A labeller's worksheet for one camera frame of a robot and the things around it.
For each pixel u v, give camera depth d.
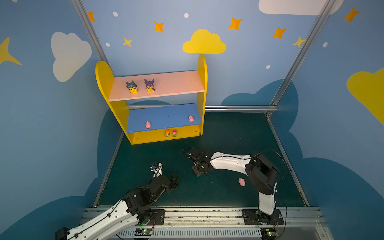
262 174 0.49
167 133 1.05
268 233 0.71
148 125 0.93
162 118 1.02
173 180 0.70
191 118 0.97
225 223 0.74
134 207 0.53
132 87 0.70
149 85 0.71
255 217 0.75
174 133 1.06
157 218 0.74
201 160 0.69
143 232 0.71
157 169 0.68
